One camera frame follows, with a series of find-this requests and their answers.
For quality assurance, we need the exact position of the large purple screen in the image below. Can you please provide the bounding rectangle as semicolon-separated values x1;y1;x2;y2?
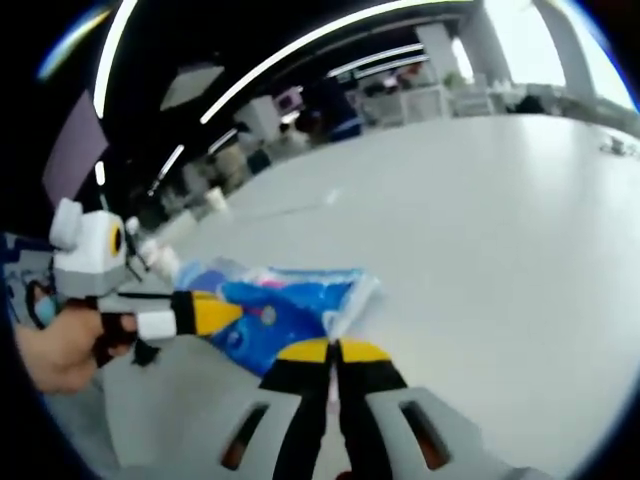
41;91;110;202

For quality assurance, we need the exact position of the blue tissue packet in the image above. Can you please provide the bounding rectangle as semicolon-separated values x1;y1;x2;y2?
199;266;385;377

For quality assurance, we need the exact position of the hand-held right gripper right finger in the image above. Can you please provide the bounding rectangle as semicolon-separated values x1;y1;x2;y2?
332;338;551;480

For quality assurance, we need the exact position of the small dark object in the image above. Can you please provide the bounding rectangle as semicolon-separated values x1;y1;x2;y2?
598;135;634;157

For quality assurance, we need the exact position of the long ceiling light strip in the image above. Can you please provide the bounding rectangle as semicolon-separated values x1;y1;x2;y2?
198;0;481;125
92;0;140;120

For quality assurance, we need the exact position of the white shelf unit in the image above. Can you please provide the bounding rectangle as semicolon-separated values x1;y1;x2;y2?
358;82;497;129

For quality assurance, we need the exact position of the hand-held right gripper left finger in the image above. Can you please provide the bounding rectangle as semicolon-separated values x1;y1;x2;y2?
119;337;335;480

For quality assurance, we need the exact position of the paper cup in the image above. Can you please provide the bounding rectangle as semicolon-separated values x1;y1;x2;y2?
142;239;182;282

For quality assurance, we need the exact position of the person's left hand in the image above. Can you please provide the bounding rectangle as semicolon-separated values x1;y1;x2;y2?
13;303;140;397

